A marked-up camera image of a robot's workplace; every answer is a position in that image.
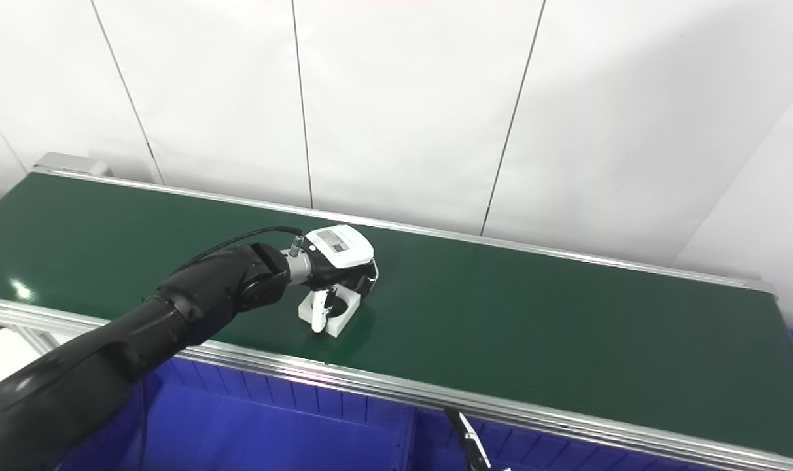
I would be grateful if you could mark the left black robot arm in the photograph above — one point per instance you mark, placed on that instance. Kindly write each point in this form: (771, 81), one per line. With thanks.
(141, 333)

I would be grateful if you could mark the green conveyor belt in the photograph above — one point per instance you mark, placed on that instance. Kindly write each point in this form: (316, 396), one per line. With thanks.
(501, 314)
(566, 422)

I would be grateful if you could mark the white square part round hole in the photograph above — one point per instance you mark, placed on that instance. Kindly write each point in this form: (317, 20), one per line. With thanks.
(344, 319)

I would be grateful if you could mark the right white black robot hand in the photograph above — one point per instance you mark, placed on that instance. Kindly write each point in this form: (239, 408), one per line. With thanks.
(472, 448)

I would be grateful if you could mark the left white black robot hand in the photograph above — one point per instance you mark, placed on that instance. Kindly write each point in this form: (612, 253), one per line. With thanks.
(341, 248)

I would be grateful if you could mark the grey conveyor motor box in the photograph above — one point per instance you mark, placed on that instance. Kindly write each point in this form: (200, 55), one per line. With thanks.
(69, 163)

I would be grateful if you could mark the aluminium conveyor leg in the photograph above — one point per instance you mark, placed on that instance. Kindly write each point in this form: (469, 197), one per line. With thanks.
(40, 340)

